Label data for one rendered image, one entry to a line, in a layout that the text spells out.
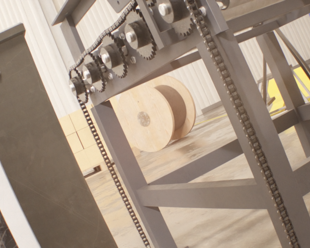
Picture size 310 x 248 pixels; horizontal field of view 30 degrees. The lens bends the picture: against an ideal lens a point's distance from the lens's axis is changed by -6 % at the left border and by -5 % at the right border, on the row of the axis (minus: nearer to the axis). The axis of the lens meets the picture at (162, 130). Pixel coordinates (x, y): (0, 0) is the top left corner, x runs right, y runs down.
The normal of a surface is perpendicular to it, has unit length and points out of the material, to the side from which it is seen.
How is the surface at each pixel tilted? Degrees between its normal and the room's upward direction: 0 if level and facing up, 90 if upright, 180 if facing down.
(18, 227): 90
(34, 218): 90
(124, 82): 90
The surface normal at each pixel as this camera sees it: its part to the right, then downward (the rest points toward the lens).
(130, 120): -0.58, 0.30
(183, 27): -0.85, 0.40
